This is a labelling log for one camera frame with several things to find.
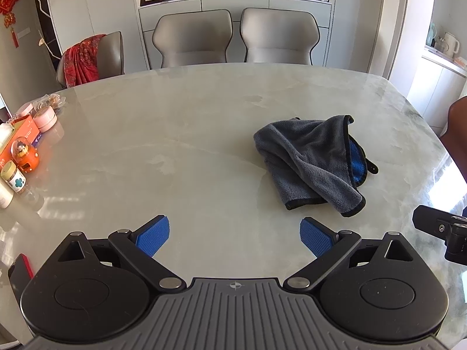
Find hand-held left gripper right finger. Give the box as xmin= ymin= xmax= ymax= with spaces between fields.
xmin=283 ymin=218 xmax=417 ymax=293

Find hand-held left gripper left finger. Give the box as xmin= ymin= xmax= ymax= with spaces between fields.
xmin=55 ymin=215 xmax=187 ymax=293

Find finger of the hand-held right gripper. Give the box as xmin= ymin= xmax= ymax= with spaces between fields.
xmin=412 ymin=205 xmax=467 ymax=263

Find grey and blue towel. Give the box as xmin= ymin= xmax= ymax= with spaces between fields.
xmin=253 ymin=115 xmax=379 ymax=218

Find brown leather chair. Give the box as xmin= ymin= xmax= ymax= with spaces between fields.
xmin=440 ymin=97 xmax=467 ymax=183

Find red smartphone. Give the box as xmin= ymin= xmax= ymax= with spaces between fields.
xmin=8 ymin=253 xmax=36 ymax=300

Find white side counter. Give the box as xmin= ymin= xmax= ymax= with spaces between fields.
xmin=406 ymin=47 xmax=467 ymax=129

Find jar with clover print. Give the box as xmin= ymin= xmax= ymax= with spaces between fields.
xmin=0 ymin=160 xmax=27 ymax=192

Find orange dome toy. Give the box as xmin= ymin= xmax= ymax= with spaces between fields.
xmin=11 ymin=136 xmax=39 ymax=173

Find white round container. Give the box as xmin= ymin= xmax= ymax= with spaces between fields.
xmin=0 ymin=180 xmax=15 ymax=209

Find clear snack bag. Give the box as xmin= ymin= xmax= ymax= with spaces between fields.
xmin=33 ymin=94 xmax=67 ymax=113

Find orange cardboard box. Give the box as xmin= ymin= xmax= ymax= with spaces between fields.
xmin=0 ymin=115 xmax=40 ymax=165

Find white bottle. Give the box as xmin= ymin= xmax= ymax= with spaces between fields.
xmin=0 ymin=122 xmax=15 ymax=151

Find white electric kettle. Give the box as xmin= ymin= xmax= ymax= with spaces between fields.
xmin=434 ymin=32 xmax=460 ymax=58

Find beige chair with red cloth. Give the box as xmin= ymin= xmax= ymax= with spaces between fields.
xmin=55 ymin=31 xmax=125 ymax=90

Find red patterned cloth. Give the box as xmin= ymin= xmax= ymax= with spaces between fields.
xmin=62 ymin=34 xmax=107 ymax=88

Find beige dining chair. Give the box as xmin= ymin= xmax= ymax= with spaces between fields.
xmin=239 ymin=7 xmax=322 ymax=66
xmin=151 ymin=9 xmax=234 ymax=69

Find white branch decoration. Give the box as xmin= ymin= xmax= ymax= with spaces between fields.
xmin=31 ymin=0 xmax=62 ymax=61

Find white sideboard cabinet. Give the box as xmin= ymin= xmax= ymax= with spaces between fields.
xmin=138 ymin=0 xmax=333 ymax=70

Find red knot wall ornament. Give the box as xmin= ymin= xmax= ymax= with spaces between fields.
xmin=0 ymin=0 xmax=22 ymax=49

